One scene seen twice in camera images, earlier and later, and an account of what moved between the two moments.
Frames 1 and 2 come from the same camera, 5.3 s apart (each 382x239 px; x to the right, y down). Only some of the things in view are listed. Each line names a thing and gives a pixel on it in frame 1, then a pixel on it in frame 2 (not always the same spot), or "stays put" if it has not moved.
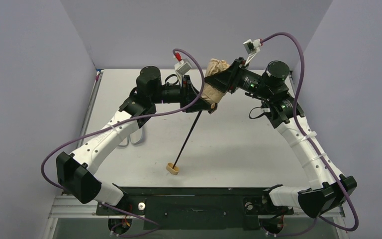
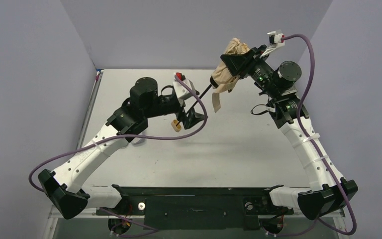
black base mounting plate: x=196 y=207 stays put
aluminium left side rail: x=97 y=83 stays put
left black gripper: x=186 y=93 to x=184 y=114
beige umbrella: x=210 y=92 to x=222 y=78
